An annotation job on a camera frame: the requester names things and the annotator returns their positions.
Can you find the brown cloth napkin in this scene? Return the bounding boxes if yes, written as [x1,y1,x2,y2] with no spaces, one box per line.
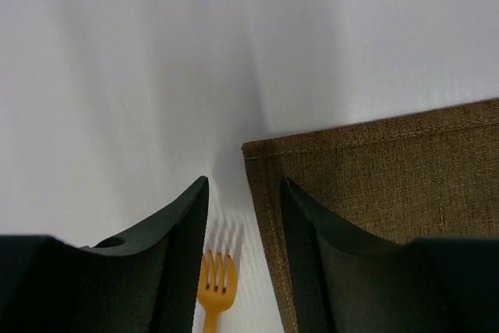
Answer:
[242,99,498,332]

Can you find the orange plastic fork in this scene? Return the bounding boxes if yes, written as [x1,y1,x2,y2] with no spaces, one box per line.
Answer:
[197,250,238,333]

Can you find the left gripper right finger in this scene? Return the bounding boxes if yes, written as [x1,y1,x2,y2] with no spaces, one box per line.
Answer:
[280,178,498,332]

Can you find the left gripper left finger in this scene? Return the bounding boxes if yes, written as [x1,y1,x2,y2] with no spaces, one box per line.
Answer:
[1,177,209,332]

